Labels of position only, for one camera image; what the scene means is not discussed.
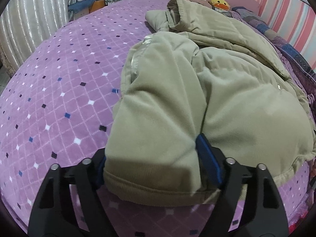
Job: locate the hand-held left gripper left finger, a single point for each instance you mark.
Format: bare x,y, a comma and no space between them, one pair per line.
81,190

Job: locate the purple diamond-pattern bedspread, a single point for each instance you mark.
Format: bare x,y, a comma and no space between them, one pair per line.
61,91

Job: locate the orange cabinet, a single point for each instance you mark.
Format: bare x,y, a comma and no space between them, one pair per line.
97,5

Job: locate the beige puffer jacket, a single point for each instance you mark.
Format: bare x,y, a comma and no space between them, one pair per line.
197,98

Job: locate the blue cloth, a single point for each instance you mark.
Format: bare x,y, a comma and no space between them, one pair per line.
79,6

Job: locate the patchwork quilt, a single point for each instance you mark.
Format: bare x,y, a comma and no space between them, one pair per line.
284,42

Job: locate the yellow duck plush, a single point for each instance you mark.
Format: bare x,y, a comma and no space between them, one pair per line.
219,3

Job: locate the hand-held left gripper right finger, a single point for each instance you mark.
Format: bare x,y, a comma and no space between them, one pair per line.
209,160

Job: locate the silver pleated curtain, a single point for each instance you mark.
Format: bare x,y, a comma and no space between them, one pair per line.
27,27

